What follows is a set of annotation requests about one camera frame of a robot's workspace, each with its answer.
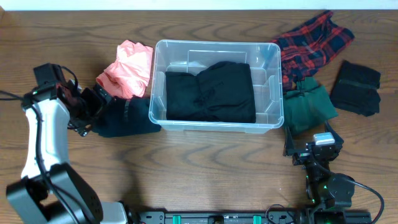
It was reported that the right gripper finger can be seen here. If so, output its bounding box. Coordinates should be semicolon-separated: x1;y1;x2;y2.
324;121;344;149
283;126;295;156

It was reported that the pink garment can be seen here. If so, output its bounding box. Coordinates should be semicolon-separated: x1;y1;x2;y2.
96;40;154;99

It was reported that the dark navy garment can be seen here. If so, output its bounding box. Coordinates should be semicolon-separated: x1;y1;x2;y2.
92;98;161;138

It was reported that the large black garment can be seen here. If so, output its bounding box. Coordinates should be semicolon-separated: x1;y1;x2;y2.
165;61;256;123

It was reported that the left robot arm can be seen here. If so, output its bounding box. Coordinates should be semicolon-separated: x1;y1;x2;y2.
6;63;130;224

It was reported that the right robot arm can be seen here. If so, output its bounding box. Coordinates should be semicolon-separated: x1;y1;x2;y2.
284;122;354;223

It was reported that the green folded garment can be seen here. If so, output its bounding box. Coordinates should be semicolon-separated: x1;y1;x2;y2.
283;77;338;136

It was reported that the red plaid flannel garment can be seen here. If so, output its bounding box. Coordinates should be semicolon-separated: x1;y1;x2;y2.
271;10;354;92

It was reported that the clear plastic storage bin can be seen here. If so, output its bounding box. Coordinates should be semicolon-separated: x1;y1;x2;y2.
149;40;284;134

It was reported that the black folded garment with strap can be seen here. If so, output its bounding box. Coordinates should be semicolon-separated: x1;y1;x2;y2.
330;60;381;117

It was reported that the black mounting rail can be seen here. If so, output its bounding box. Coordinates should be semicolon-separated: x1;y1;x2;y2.
129;210;372;224

